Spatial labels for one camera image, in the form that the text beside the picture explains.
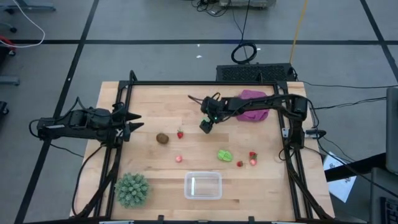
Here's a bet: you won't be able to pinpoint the brown kiwi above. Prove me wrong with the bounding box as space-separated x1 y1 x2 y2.
155 133 170 145

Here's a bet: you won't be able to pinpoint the black usb hub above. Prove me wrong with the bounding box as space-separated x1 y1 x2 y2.
306 129 327 139

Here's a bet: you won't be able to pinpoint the yellow floor cable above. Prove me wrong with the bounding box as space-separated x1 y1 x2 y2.
289 0 309 65

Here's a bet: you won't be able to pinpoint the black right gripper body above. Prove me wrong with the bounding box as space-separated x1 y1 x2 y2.
200 92 231 124

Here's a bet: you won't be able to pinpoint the purple cloth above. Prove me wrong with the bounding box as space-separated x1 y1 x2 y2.
235 89 271 123

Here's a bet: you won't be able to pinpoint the white printed paper sheet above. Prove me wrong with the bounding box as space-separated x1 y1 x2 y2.
323 151 358 203

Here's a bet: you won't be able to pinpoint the coiled black cable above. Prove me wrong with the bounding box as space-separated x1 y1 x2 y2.
230 0 258 65

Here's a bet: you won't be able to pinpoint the green ridged produce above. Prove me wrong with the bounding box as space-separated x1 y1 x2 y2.
216 149 234 163

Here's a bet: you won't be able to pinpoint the grey monitor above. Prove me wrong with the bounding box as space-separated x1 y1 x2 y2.
385 86 398 175

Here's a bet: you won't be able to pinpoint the black aluminium table frame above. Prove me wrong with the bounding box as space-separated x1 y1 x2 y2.
70 70 335 224

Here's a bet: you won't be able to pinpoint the green artificial plant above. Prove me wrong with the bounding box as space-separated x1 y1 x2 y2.
114 172 150 208

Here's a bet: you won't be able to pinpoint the black vented computer case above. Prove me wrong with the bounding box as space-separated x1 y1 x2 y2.
216 63 296 83

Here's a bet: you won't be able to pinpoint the grey office chair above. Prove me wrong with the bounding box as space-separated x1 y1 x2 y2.
0 21 18 34

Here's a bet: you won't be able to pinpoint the tangled black cables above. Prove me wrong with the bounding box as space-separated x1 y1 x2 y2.
189 0 225 18

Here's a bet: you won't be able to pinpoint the red rolling stool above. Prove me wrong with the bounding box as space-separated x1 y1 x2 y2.
0 35 17 57

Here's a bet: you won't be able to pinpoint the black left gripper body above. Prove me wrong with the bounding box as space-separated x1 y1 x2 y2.
110 101 131 143

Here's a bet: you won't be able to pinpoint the white floor cable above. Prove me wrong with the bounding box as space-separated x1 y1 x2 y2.
0 0 46 49

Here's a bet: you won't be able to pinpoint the black desk beam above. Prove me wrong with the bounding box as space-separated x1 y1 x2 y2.
325 151 388 183

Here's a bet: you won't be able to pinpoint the clear plastic tupperware container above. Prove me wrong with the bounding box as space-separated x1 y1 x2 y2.
183 170 223 200

